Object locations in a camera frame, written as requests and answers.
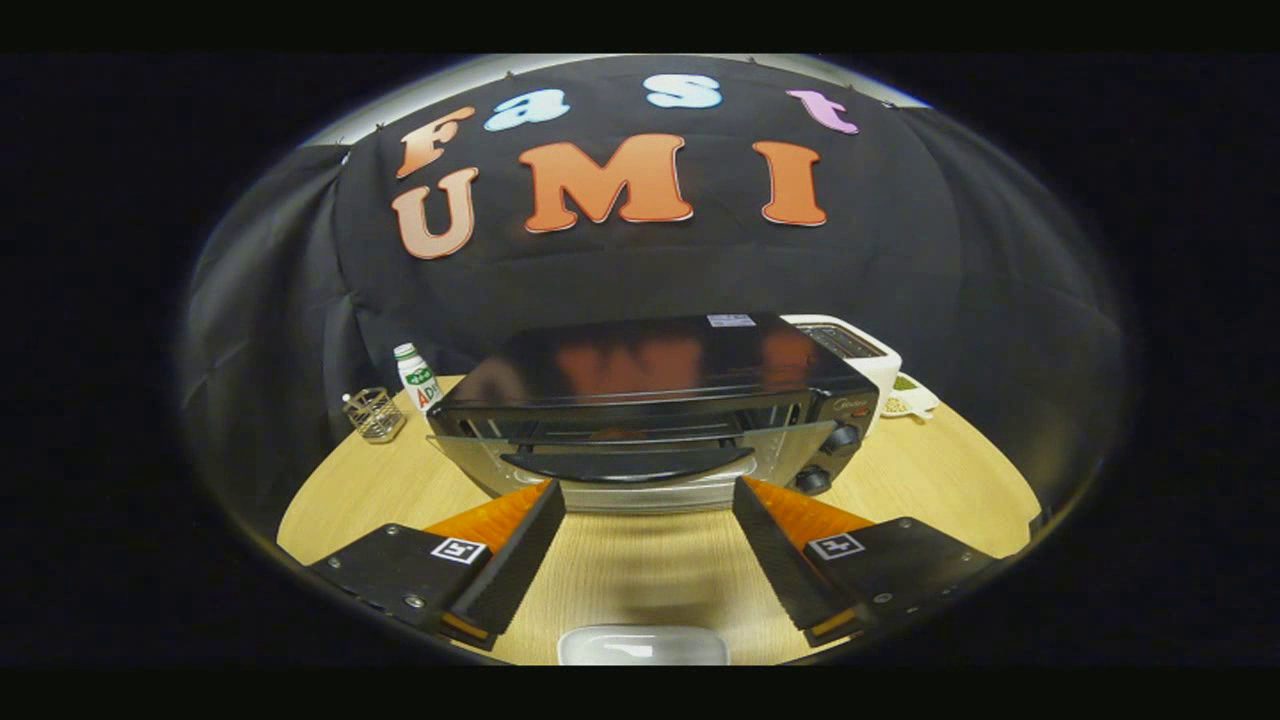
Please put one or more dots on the white bottle green label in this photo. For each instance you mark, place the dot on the white bottle green label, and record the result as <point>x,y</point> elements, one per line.
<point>420,385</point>

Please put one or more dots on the white square plate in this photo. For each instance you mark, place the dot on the white square plate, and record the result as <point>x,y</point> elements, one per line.
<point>640,648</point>

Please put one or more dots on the white divided snack dish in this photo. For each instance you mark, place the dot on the white divided snack dish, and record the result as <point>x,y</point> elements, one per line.
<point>912,400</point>

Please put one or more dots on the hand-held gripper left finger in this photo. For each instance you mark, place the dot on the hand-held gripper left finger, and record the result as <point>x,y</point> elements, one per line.
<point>520,560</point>

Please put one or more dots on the white pop-up toaster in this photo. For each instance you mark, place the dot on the white pop-up toaster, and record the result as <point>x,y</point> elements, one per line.
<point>880,365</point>

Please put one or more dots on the black toaster oven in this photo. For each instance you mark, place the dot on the black toaster oven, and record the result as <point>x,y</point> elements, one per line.
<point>650,360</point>

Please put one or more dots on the black backdrop cloth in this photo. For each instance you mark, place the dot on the black backdrop cloth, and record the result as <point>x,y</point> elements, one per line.
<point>900,270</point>

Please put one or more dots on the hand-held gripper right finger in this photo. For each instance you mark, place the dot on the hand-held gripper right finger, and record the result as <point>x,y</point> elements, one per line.
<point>775,560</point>

